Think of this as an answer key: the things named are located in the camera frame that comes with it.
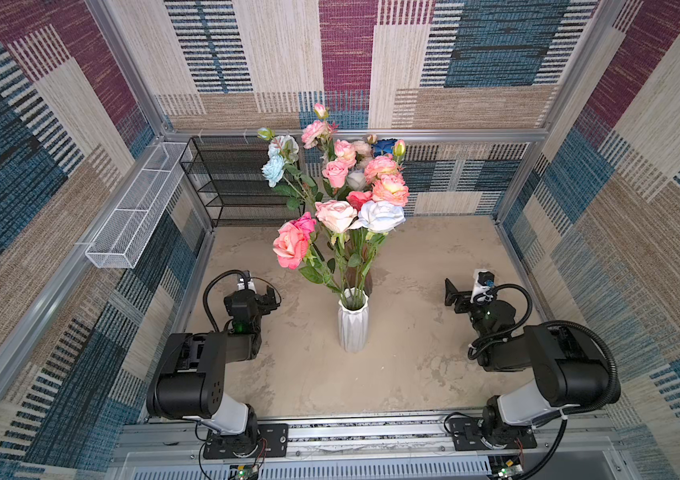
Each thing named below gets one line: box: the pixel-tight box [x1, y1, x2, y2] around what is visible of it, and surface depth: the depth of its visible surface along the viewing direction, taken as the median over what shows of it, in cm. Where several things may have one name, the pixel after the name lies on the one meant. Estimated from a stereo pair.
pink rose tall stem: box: [315, 199, 358, 299], surface depth 60 cm
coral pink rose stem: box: [272, 222, 348, 307], surface depth 57 cm
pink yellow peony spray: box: [364, 139, 410, 207], surface depth 61 cm
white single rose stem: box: [346, 172, 366, 191], surface depth 76 cm
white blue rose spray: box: [257, 127, 323, 210], surface depth 74 cm
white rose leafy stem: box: [348, 200, 406, 295], surface depth 58 cm
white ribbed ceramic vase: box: [338, 287, 370, 353], surface depth 75 cm
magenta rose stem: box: [289, 212, 343, 301], surface depth 61 cm
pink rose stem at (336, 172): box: [322, 161, 349, 195], surface depth 70 cm
